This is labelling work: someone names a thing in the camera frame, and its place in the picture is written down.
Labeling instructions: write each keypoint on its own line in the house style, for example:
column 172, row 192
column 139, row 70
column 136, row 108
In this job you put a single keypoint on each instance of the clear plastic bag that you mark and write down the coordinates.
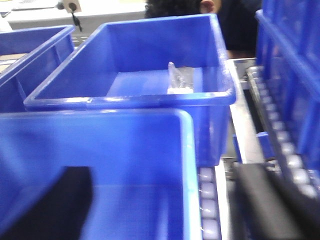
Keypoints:
column 181, row 79

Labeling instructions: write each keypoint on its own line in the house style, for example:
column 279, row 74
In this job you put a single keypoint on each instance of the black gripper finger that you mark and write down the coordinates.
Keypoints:
column 273, row 208
column 60, row 213

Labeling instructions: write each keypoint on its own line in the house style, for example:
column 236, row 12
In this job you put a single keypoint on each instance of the white roller track lower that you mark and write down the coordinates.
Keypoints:
column 208, row 200

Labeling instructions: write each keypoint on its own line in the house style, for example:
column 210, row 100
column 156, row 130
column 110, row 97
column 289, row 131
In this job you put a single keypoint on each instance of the blue bin with red items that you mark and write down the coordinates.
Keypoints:
column 288, row 50

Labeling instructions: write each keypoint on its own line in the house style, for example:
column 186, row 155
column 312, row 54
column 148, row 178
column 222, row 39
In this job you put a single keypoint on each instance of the blue bin rear left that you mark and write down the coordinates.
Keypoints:
column 40, row 51

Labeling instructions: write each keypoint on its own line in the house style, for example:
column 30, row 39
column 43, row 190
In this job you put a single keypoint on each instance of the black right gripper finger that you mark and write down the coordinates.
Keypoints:
column 273, row 208

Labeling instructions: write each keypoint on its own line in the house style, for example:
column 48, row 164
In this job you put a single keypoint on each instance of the white roller track right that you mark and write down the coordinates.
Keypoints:
column 289, row 161

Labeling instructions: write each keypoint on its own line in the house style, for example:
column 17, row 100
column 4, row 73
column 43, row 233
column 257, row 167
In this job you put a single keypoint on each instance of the blue bin lower middle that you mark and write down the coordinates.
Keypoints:
column 142, row 162

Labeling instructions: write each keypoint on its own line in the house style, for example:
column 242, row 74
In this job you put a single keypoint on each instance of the blue bin with plastic bag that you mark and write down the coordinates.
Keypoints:
column 124, row 65

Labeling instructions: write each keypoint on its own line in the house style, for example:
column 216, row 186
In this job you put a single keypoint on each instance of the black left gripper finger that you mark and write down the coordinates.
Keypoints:
column 60, row 213

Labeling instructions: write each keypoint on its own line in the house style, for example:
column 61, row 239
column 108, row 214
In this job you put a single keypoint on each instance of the white roller track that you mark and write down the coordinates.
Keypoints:
column 208, row 200
column 289, row 161

